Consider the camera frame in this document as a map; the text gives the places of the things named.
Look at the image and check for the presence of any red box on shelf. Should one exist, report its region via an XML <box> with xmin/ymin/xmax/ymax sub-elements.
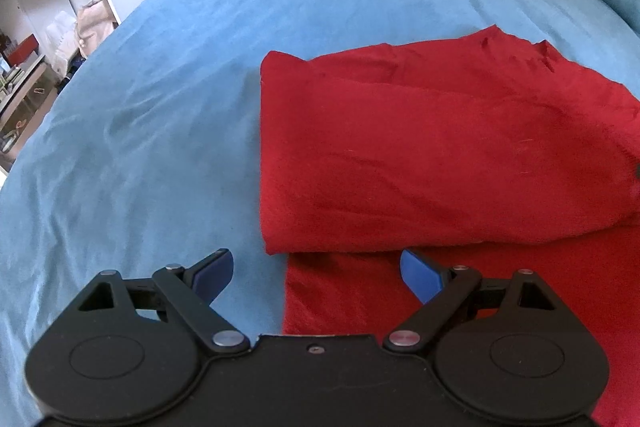
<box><xmin>6</xmin><ymin>34</ymin><xmax>39</xmax><ymax>66</ymax></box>

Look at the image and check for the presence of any white shelving unit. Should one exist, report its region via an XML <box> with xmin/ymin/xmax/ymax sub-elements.
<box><xmin>0</xmin><ymin>0</ymin><xmax>124</xmax><ymax>172</ymax></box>

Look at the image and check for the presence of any beige bag on shelf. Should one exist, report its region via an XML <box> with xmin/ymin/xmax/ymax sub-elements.
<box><xmin>76</xmin><ymin>0</ymin><xmax>118</xmax><ymax>58</ymax></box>

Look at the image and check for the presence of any blue bed sheet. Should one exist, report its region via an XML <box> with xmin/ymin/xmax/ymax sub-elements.
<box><xmin>1</xmin><ymin>0</ymin><xmax>639</xmax><ymax>426</ymax></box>

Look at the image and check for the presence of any red cloth garment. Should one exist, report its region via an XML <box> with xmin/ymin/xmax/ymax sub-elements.
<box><xmin>260</xmin><ymin>27</ymin><xmax>639</xmax><ymax>426</ymax></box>

